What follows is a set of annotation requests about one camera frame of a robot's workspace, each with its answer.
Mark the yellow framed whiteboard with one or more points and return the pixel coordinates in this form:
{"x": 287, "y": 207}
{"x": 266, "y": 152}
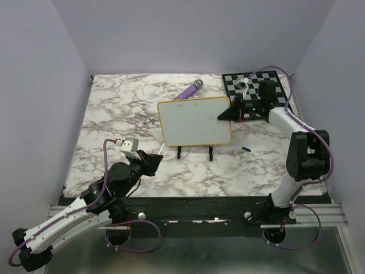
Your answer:
{"x": 193, "y": 122}

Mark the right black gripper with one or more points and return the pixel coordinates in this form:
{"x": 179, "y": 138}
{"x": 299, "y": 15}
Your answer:
{"x": 234, "y": 113}

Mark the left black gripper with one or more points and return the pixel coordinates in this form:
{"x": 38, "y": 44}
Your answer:
{"x": 150, "y": 162}

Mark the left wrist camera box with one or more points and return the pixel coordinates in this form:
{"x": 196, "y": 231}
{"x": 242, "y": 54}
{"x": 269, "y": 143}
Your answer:
{"x": 128, "y": 147}

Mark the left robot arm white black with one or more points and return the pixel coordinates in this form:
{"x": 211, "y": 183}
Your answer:
{"x": 102, "y": 203}

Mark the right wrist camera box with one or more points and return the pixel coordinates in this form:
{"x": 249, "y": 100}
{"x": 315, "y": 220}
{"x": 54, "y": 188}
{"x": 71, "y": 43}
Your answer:
{"x": 242, "y": 86}

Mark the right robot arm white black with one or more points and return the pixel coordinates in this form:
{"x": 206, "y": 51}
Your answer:
{"x": 308, "y": 158}

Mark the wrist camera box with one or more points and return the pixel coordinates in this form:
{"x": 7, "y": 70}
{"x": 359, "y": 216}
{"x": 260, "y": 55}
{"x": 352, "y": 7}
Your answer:
{"x": 242, "y": 86}
{"x": 128, "y": 147}

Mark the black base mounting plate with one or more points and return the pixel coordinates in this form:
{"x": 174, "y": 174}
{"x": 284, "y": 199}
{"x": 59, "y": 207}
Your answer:
{"x": 197, "y": 216}

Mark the purple toy microphone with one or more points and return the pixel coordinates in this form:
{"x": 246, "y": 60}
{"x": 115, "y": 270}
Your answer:
{"x": 197, "y": 85}

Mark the wire whiteboard stand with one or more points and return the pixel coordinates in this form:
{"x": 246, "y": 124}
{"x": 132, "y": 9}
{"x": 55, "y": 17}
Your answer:
{"x": 205, "y": 152}

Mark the black grey chessboard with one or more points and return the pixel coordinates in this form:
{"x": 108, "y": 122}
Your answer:
{"x": 256, "y": 88}

